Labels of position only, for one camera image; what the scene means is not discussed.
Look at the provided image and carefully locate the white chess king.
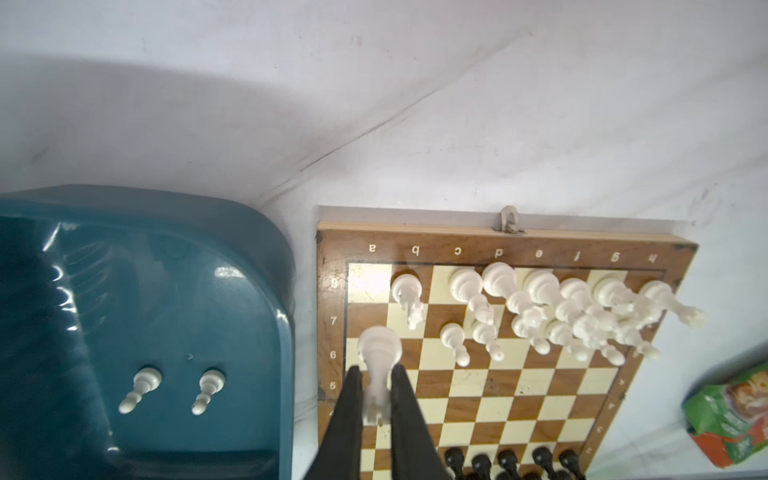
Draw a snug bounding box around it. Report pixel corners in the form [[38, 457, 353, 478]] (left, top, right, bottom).
[[524, 270, 598, 361]]

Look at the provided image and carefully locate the wooden chess board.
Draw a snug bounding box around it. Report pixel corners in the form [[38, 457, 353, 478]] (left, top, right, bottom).
[[316, 221, 704, 479]]

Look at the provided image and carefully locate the green snack packet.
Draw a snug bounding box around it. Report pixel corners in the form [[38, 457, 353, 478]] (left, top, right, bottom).
[[682, 363, 767, 468]]

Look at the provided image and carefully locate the white chess rook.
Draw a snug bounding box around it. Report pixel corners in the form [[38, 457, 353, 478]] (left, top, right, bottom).
[[358, 326, 403, 425]]

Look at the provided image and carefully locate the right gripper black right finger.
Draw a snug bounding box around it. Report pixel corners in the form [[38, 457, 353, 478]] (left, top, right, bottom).
[[390, 364, 451, 480]]

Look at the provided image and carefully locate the white chess bishop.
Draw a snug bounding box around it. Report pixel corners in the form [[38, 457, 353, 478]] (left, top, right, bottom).
[[449, 268, 494, 325]]

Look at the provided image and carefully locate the white chess pawn on board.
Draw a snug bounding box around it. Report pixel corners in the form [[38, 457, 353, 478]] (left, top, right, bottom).
[[471, 321, 505, 362], [440, 323, 470, 367]]

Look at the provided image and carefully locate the white chess queen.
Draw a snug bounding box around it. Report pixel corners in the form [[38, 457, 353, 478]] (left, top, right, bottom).
[[481, 262, 547, 327]]

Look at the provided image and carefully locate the right teal plastic tray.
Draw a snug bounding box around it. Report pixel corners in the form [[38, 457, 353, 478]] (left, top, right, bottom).
[[1, 185, 295, 479]]

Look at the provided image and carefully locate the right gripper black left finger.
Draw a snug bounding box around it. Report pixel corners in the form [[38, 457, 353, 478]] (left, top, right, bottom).
[[305, 366, 363, 480]]

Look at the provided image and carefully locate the white chess pawn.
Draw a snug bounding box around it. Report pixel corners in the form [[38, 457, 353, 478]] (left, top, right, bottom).
[[191, 369, 226, 416], [471, 321, 505, 362], [440, 323, 470, 367], [118, 367, 162, 415]]

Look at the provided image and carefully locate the white chess knight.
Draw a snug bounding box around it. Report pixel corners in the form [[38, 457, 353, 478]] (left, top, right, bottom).
[[391, 274, 426, 330]]

